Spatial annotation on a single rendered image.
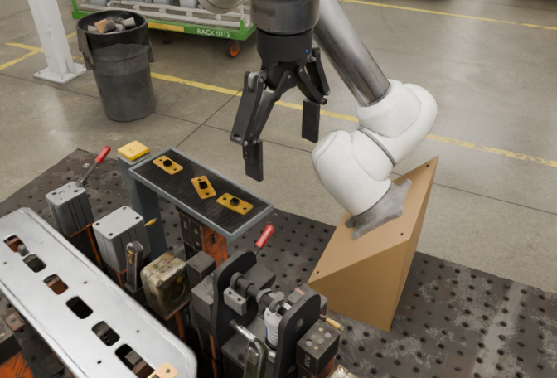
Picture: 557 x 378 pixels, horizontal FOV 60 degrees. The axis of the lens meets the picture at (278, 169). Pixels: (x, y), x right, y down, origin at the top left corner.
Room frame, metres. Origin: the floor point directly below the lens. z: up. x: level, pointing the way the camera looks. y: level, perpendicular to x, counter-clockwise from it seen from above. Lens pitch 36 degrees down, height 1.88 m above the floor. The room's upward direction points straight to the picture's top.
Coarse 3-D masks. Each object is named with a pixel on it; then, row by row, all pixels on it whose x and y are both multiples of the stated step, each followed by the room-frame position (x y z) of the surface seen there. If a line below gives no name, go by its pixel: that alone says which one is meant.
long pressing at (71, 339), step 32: (0, 224) 0.95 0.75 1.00; (32, 224) 0.95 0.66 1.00; (0, 256) 0.83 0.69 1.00; (64, 256) 0.83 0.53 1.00; (0, 288) 0.73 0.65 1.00; (32, 288) 0.73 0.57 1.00; (96, 288) 0.73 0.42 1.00; (32, 320) 0.65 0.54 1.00; (64, 320) 0.64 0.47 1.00; (96, 320) 0.64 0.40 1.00; (128, 320) 0.64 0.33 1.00; (64, 352) 0.57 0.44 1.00; (96, 352) 0.57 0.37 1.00; (160, 352) 0.57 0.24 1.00; (192, 352) 0.56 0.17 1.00
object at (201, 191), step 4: (204, 176) 0.95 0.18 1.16; (192, 180) 0.93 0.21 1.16; (196, 180) 0.93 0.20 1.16; (204, 180) 0.93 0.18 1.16; (196, 184) 0.92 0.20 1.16; (200, 184) 0.90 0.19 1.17; (204, 184) 0.90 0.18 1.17; (208, 184) 0.92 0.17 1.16; (196, 188) 0.90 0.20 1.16; (200, 188) 0.90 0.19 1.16; (204, 188) 0.90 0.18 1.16; (208, 188) 0.90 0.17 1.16; (212, 188) 0.90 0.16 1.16; (200, 192) 0.88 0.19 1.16; (204, 192) 0.88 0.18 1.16; (208, 192) 0.88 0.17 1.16; (212, 192) 0.88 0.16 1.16; (200, 196) 0.87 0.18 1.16; (204, 196) 0.87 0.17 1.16; (208, 196) 0.87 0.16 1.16
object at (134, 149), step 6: (132, 144) 1.10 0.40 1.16; (138, 144) 1.10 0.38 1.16; (120, 150) 1.07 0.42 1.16; (126, 150) 1.07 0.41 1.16; (132, 150) 1.07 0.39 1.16; (138, 150) 1.07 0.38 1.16; (144, 150) 1.07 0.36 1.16; (126, 156) 1.05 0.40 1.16; (132, 156) 1.04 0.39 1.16; (138, 156) 1.05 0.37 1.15
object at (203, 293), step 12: (192, 288) 0.67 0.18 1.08; (204, 288) 0.67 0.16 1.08; (204, 300) 0.64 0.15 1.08; (204, 312) 0.64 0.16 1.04; (204, 324) 0.64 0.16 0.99; (204, 336) 0.66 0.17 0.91; (204, 348) 0.67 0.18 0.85; (216, 348) 0.64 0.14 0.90; (204, 360) 0.67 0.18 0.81; (216, 360) 0.64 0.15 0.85; (216, 372) 0.65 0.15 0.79
